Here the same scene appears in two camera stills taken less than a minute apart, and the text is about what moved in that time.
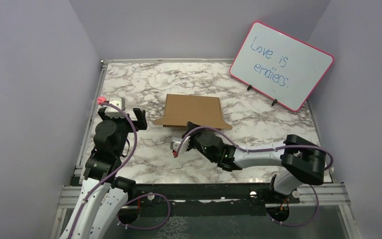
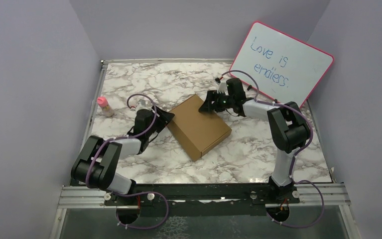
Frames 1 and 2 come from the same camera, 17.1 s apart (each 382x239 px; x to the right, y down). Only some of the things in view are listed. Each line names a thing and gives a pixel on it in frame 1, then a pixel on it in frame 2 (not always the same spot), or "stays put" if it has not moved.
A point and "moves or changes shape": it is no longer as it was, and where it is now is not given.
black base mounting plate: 243,200 stays put
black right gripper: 190,126 → 206,107
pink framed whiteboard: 279,65 stays put
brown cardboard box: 181,109 moves or changes shape
